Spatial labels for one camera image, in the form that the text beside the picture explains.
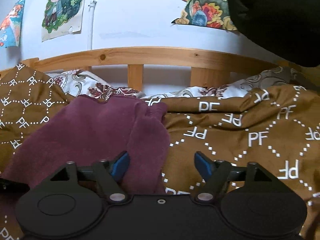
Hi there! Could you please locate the grey floral pillow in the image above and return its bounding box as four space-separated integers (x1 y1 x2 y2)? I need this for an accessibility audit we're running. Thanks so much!
143 66 309 99

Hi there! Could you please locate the maroon knit garment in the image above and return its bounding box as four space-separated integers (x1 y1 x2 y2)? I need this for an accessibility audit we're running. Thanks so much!
3 96 169 194

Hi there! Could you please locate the orange blue wall poster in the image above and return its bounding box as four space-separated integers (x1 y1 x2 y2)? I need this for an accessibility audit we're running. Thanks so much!
1 0 25 48

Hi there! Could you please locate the white floral pillow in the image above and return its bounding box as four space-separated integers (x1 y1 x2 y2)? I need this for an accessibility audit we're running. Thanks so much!
47 69 145 100

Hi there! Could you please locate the colourful dark wall poster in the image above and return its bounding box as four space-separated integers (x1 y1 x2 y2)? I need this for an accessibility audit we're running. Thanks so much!
172 0 237 31

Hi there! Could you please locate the brown PF patterned duvet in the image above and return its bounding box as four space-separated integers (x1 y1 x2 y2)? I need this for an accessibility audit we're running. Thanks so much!
1 64 319 239

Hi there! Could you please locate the wooden bed headboard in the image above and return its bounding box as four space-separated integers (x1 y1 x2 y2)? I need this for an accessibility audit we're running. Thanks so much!
0 46 301 92

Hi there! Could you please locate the white wall cable conduit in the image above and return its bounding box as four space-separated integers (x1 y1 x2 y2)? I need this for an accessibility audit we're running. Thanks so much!
86 0 99 51

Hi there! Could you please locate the green anime wall poster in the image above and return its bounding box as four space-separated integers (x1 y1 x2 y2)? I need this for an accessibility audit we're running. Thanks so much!
42 0 85 42

